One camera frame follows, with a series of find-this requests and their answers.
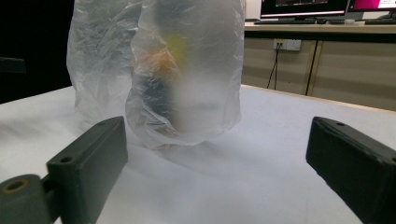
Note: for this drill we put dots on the wooden desk with panels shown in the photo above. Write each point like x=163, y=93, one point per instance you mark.
x=342, y=62

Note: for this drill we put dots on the white wall socket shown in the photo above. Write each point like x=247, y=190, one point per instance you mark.
x=288, y=44

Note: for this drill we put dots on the black keyboard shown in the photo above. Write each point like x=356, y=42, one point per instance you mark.
x=285, y=21

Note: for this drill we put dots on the computer monitor with pink screen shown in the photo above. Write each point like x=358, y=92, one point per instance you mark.
x=373, y=4

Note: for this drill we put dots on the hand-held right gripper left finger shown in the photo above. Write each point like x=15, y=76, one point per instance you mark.
x=90, y=161

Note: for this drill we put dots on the black chair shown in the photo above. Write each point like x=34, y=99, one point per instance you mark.
x=11, y=65

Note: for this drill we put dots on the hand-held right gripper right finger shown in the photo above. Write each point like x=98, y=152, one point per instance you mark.
x=355, y=158

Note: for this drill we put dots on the translucent plastic bag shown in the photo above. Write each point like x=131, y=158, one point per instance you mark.
x=162, y=71

